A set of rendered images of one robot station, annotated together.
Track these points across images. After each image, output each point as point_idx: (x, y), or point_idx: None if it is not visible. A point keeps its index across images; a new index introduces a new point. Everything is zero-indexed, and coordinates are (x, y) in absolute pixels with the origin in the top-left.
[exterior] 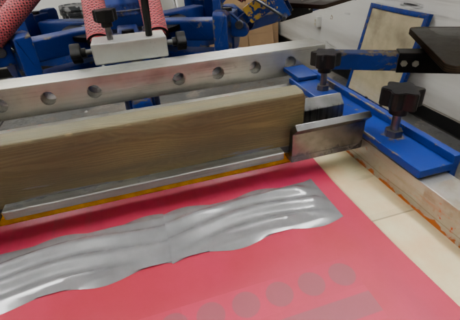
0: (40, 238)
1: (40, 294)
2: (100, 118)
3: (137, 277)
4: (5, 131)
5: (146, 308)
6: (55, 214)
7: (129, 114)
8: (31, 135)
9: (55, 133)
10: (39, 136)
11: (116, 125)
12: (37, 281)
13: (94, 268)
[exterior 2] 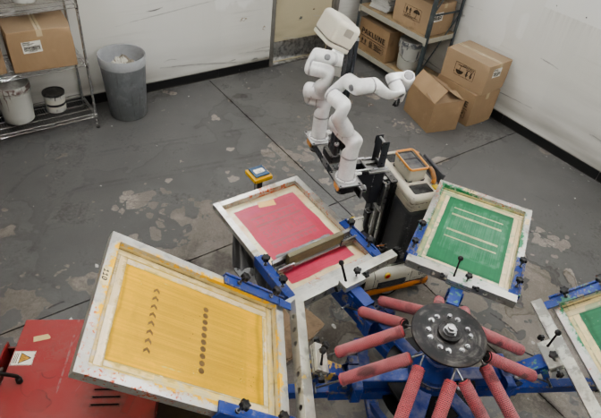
0: None
1: (319, 237)
2: (323, 241)
3: (307, 242)
4: (364, 260)
5: (302, 238)
6: None
7: (318, 243)
8: (331, 235)
9: (327, 236)
10: (329, 235)
11: (318, 240)
12: (321, 238)
13: (314, 241)
